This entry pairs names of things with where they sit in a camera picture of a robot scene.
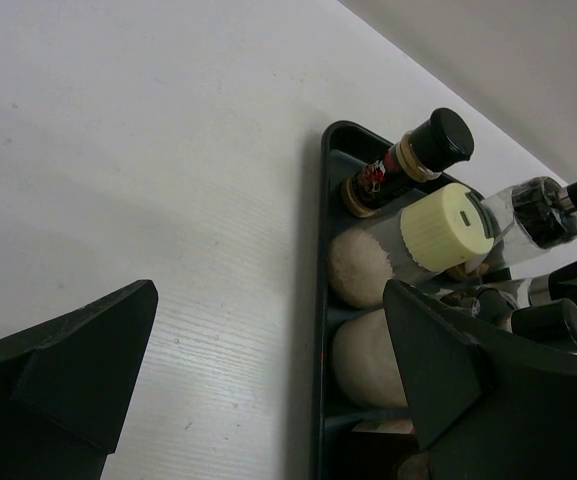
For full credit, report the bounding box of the yellow cap seasoning shaker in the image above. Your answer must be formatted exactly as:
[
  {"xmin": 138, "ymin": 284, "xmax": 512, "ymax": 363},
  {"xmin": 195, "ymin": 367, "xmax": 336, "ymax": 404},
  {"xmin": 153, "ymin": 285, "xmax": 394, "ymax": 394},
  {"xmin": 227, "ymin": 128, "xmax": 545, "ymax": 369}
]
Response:
[{"xmin": 327, "ymin": 182, "xmax": 497, "ymax": 307}]

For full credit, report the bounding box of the white cap dark spice jar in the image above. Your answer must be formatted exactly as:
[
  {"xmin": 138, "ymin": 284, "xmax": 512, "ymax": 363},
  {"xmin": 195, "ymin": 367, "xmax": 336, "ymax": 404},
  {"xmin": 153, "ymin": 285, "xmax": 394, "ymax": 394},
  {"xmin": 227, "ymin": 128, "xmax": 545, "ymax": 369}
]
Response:
[{"xmin": 352, "ymin": 419, "xmax": 415, "ymax": 436}]

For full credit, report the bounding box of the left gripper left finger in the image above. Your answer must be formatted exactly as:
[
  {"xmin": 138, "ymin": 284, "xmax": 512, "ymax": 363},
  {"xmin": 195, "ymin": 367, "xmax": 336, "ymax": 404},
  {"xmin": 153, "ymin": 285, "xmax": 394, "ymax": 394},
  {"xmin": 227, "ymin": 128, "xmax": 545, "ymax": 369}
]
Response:
[{"xmin": 0, "ymin": 280, "xmax": 158, "ymax": 479}]

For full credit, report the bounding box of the black cap pepper grinder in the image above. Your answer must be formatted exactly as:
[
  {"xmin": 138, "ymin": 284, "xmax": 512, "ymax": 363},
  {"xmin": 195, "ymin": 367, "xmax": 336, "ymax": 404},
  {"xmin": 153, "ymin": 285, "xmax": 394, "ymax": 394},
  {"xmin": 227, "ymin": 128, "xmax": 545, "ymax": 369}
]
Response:
[{"xmin": 504, "ymin": 261, "xmax": 577, "ymax": 307}]

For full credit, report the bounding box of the small brown spice bottle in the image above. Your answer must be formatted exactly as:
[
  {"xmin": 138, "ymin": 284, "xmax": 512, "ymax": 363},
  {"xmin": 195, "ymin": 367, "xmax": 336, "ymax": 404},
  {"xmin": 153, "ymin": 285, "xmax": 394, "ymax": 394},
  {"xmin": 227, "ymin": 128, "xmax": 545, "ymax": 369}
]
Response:
[{"xmin": 341, "ymin": 107, "xmax": 475, "ymax": 218}]

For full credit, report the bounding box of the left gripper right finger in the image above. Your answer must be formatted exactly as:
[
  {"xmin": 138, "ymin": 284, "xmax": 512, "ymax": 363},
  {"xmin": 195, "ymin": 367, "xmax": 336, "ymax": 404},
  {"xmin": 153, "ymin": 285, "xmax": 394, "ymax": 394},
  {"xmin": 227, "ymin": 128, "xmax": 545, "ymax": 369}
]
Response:
[{"xmin": 383, "ymin": 280, "xmax": 577, "ymax": 479}]

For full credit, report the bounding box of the black top grinder bottle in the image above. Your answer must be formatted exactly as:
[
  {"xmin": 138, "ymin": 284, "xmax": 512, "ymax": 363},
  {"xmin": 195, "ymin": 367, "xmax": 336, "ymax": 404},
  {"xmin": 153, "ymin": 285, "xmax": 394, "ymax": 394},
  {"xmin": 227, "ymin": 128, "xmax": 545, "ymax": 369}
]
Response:
[{"xmin": 331, "ymin": 284, "xmax": 519, "ymax": 409}]

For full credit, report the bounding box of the small dark cap bottle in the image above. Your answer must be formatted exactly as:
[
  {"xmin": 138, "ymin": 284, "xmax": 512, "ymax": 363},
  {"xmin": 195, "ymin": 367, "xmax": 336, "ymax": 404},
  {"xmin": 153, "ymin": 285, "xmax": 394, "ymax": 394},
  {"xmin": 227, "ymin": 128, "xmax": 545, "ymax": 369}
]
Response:
[{"xmin": 450, "ymin": 171, "xmax": 577, "ymax": 281}]

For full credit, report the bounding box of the pink cap seasoning shaker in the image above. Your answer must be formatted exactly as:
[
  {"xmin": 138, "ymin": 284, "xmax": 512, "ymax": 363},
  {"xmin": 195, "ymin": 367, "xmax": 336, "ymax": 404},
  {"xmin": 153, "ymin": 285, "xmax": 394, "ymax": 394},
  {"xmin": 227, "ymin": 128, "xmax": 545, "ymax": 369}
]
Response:
[{"xmin": 491, "ymin": 299, "xmax": 577, "ymax": 353}]

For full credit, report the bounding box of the black rectangular tray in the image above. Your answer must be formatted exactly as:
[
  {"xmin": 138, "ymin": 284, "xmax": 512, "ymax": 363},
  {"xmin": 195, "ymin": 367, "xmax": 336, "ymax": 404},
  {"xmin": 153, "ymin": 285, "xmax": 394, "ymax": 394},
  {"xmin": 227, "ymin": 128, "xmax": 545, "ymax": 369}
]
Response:
[{"xmin": 310, "ymin": 119, "xmax": 519, "ymax": 480}]

